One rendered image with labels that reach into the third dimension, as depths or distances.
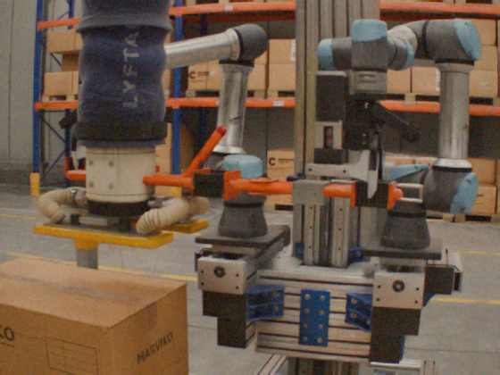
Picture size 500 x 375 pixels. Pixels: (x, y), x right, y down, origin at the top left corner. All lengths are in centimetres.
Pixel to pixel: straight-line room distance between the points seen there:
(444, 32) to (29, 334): 132
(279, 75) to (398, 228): 703
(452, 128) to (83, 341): 108
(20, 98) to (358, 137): 1147
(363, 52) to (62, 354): 94
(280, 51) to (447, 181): 714
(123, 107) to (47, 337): 56
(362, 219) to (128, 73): 91
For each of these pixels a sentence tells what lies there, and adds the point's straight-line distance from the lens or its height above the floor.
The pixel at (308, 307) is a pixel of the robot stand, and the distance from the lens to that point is 179.
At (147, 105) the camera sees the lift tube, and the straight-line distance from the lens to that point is 137.
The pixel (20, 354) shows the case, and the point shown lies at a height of 82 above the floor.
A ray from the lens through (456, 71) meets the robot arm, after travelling 165.
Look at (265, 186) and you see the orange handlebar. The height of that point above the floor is 125.
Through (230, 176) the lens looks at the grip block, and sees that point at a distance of 132.
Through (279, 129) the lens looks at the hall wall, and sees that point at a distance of 997.
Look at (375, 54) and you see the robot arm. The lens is 123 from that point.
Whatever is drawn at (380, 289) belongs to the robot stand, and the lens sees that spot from 161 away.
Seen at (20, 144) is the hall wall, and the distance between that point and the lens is 1250.
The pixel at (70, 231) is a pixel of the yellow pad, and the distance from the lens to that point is 140.
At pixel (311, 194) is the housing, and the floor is 124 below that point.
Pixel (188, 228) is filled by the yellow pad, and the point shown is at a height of 113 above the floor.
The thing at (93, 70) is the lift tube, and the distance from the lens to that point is 140.
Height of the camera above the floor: 140
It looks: 7 degrees down
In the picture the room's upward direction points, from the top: 1 degrees clockwise
